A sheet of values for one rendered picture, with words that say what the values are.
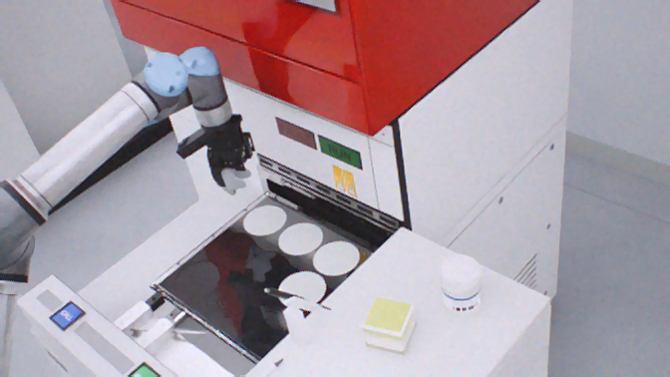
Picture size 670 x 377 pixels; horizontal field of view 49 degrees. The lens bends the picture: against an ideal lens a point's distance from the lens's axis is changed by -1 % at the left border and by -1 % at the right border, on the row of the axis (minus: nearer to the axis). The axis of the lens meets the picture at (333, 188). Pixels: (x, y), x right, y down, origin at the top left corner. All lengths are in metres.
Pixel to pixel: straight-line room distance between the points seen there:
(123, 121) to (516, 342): 0.78
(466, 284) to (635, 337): 1.36
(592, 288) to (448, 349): 1.44
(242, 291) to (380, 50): 0.60
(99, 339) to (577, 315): 1.65
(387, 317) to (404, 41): 0.49
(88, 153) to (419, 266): 0.65
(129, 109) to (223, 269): 0.49
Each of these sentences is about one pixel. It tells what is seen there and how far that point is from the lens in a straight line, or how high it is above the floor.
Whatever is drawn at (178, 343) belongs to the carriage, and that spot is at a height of 0.88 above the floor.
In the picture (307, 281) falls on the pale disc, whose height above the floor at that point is 0.90.
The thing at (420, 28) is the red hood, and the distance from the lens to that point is 1.38.
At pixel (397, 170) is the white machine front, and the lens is 1.45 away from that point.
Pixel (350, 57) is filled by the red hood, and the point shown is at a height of 1.39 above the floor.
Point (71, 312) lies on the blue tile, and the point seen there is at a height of 0.96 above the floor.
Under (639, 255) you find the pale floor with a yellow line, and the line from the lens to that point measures 2.85.
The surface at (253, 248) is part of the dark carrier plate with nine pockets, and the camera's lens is 1.67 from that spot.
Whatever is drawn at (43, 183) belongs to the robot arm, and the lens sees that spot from 1.28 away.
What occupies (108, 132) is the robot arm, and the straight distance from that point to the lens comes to 1.30.
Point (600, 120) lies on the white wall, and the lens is 3.12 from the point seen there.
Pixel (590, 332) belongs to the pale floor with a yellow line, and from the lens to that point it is 2.60.
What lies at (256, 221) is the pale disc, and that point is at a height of 0.90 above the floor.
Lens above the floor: 2.03
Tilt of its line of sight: 40 degrees down
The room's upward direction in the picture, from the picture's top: 12 degrees counter-clockwise
